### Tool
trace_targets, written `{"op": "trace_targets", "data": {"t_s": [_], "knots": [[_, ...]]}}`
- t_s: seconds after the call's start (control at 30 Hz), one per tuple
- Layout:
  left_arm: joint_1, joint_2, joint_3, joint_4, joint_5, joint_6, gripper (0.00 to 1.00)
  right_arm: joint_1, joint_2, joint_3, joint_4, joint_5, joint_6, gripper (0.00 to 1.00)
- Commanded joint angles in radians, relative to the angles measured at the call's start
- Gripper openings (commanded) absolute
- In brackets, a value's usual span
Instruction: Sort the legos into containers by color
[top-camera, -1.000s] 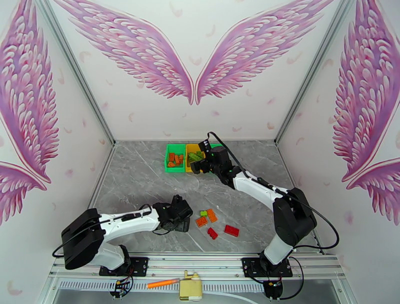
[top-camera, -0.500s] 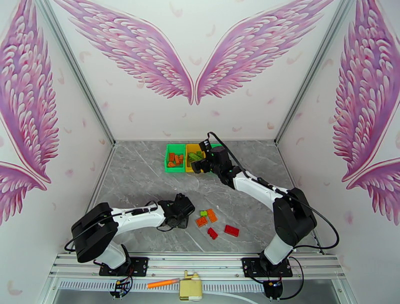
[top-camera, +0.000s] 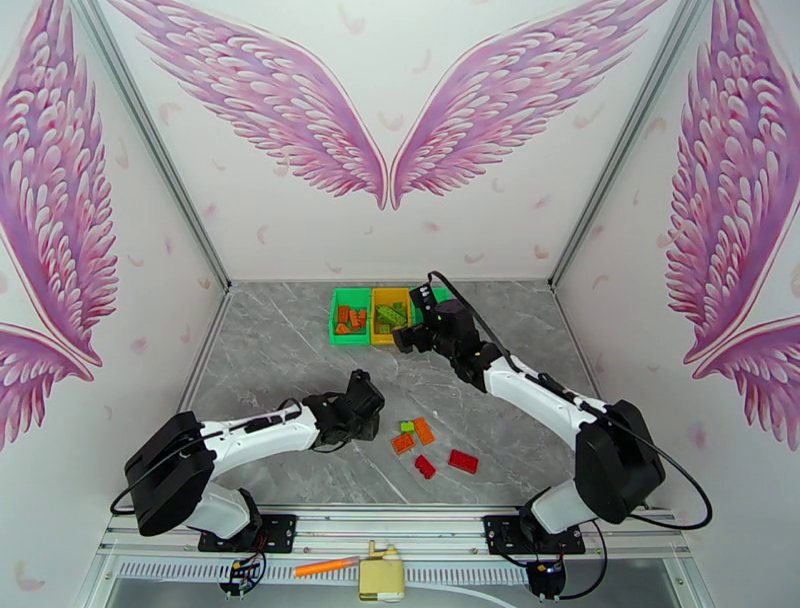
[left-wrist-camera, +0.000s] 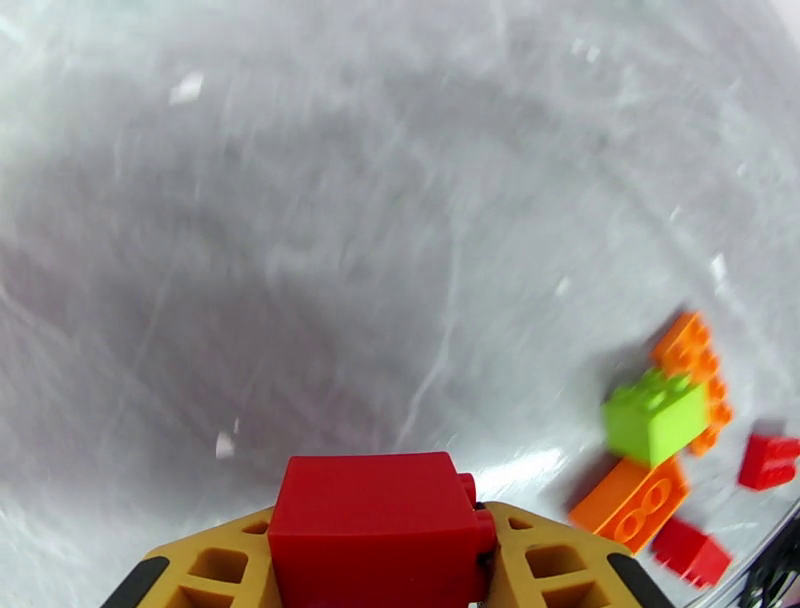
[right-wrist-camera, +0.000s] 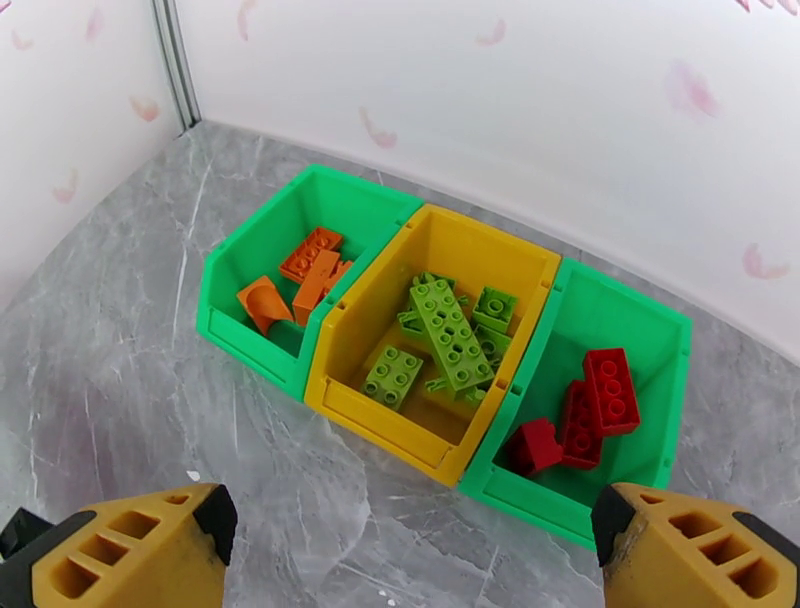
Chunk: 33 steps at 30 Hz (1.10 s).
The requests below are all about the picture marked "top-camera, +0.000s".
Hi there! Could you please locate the yellow plastic bin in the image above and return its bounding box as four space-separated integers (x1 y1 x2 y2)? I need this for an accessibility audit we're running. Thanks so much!
369 286 415 348

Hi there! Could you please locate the green plastic bin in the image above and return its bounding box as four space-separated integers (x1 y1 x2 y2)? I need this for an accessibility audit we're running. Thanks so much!
409 286 453 329
329 286 375 348

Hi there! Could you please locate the orange marker pen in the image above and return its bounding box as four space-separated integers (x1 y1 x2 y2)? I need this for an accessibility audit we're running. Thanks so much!
294 555 362 578

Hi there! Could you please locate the beige box device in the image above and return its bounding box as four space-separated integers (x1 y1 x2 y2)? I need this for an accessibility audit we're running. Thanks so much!
357 541 408 605

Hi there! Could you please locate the white tube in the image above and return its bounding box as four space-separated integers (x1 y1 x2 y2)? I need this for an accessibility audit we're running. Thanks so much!
404 584 520 608

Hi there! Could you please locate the black power adapter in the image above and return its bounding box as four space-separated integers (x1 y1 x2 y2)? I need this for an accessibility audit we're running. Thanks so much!
526 557 568 603

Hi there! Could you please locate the aluminium mounting rail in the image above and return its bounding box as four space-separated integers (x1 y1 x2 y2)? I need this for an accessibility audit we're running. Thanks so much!
96 507 692 561

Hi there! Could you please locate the aluminium table edge rail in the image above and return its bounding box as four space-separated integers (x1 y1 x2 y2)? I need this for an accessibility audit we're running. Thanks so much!
179 287 236 414
549 284 651 509

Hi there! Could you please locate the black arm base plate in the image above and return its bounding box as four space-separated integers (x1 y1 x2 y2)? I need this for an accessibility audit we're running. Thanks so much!
197 513 299 554
483 514 587 557

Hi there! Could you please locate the wired yellow black connector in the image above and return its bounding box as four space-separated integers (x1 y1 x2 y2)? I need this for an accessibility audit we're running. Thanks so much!
218 549 271 599

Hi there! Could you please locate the white slotted cable duct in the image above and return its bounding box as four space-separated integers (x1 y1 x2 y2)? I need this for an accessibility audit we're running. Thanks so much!
117 560 533 587

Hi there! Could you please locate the black power cable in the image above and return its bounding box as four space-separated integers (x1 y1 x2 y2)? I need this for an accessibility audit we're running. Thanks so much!
559 511 611 603

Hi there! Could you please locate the aluminium frame post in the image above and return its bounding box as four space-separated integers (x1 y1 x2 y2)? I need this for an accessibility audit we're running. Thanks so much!
548 0 717 292
68 0 234 292

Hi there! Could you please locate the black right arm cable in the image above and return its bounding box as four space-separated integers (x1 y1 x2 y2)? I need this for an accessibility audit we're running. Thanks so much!
426 270 715 531

